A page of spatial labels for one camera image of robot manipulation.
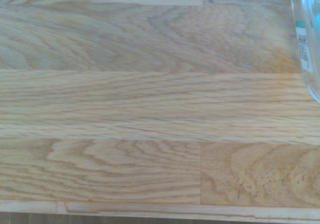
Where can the clear glass food container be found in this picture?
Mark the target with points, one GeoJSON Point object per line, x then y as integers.
{"type": "Point", "coordinates": [308, 21]}

